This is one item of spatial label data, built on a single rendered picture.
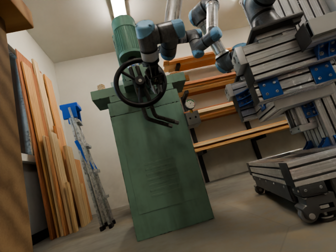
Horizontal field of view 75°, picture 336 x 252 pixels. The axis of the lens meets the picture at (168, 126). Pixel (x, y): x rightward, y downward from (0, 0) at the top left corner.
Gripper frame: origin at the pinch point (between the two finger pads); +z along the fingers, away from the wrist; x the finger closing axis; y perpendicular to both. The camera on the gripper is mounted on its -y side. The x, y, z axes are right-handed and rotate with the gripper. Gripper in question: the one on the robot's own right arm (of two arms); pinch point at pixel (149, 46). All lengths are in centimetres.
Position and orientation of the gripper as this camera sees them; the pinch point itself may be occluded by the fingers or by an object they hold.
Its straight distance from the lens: 154.2
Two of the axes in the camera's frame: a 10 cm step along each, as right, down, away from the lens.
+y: 0.2, -3.8, -9.2
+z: -9.7, 2.2, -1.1
